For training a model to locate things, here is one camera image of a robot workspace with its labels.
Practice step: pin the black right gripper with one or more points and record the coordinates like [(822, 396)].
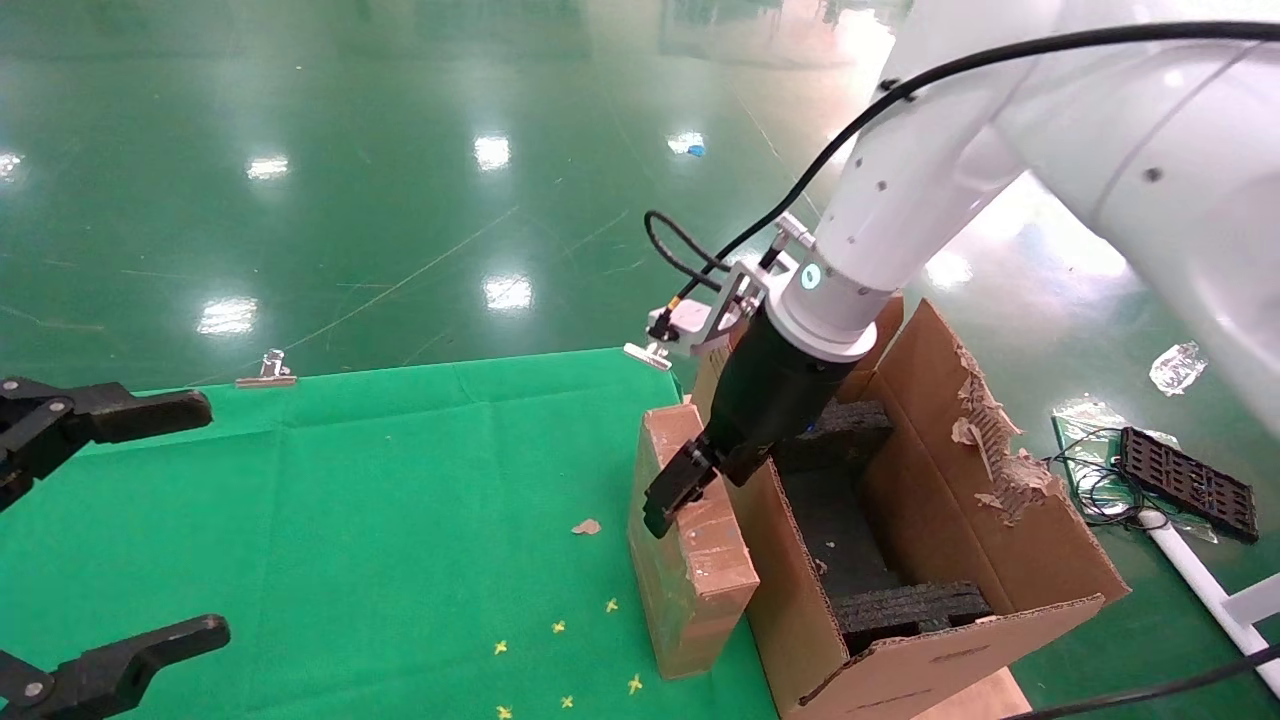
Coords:
[(775, 400)]

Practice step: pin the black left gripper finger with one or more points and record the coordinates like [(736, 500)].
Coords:
[(120, 412), (110, 670)]

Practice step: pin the small taped cardboard box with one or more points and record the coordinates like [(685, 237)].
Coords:
[(690, 600)]

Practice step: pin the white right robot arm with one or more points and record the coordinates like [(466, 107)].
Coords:
[(930, 180)]

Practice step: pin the small cardboard scrap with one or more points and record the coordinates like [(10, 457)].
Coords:
[(586, 527)]

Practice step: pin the large open cardboard carton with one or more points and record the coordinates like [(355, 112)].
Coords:
[(1000, 560)]

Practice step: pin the green table cloth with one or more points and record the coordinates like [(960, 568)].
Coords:
[(350, 520)]

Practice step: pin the clear plastic bag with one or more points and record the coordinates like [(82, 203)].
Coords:
[(1085, 420)]

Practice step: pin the black perforated board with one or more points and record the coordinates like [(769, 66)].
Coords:
[(1190, 485)]

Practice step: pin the crumpled clear plastic wrap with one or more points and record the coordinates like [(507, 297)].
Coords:
[(1178, 368)]

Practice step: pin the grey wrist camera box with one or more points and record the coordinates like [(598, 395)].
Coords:
[(690, 318)]

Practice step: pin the grey camera mounting bracket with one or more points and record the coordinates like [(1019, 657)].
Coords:
[(745, 290)]

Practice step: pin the white metal frame leg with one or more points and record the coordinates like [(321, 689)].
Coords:
[(1200, 585)]

